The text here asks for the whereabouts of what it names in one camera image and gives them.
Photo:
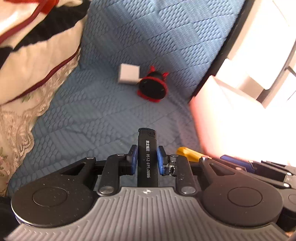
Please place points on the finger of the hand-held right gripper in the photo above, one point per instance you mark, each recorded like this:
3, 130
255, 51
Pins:
235, 162

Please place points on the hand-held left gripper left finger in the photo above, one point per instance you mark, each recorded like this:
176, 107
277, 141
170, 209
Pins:
132, 162

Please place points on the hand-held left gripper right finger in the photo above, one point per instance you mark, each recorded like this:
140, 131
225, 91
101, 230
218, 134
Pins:
161, 162

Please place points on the black lighter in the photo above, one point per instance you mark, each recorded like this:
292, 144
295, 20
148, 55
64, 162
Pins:
148, 162

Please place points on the yellow screwdriver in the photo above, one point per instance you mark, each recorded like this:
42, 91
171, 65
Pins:
187, 154

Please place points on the pink cardboard box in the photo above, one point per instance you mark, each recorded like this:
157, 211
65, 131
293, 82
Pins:
231, 127

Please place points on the black red round toy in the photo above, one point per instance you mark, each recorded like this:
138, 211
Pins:
152, 87

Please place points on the small white square box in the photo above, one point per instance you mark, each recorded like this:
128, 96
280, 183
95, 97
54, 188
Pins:
128, 74

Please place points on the blue textured mat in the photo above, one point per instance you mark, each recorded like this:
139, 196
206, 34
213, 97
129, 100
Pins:
138, 39

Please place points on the black chair frame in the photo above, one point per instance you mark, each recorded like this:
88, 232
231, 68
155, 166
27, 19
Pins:
222, 51

